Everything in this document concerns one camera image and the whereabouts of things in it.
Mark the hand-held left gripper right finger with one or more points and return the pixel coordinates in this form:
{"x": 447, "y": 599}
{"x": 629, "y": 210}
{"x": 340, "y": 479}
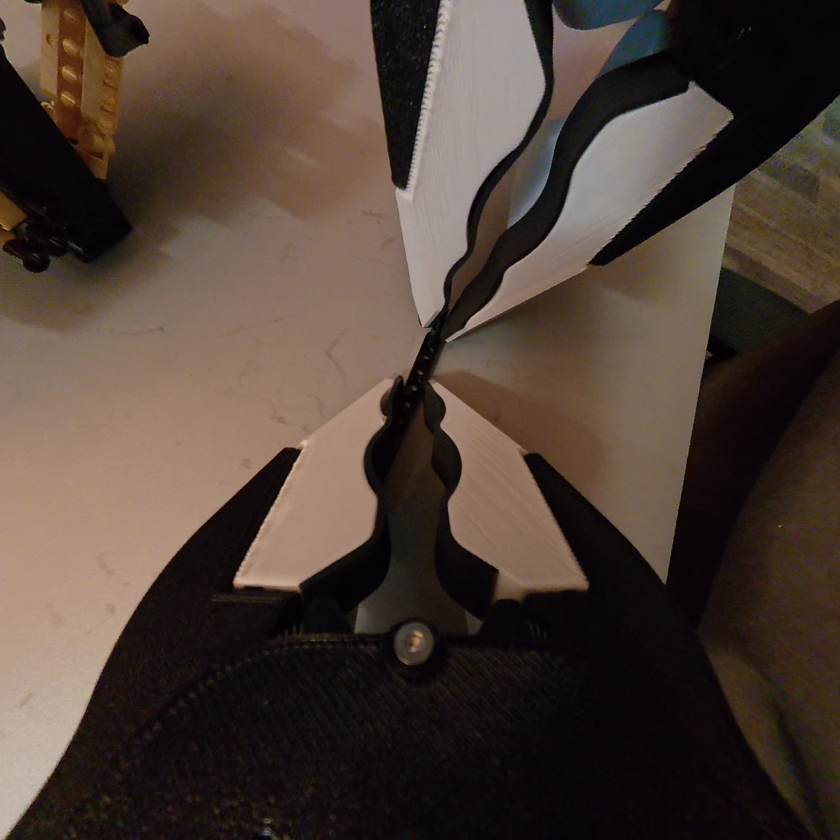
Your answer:
{"x": 518, "y": 525}

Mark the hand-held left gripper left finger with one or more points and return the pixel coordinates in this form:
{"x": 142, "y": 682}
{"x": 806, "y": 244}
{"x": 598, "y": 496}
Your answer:
{"x": 308, "y": 525}

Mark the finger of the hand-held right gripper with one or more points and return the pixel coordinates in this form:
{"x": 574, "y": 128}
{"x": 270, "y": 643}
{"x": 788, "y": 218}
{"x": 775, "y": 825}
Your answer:
{"x": 472, "y": 118}
{"x": 630, "y": 170}

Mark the black toy beam with holes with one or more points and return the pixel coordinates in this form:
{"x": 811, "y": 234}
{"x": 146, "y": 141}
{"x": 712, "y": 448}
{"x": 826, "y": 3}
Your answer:
{"x": 420, "y": 367}

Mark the yellow toy brick vehicle model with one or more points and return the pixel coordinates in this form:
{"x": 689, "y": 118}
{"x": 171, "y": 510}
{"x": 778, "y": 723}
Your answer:
{"x": 46, "y": 190}

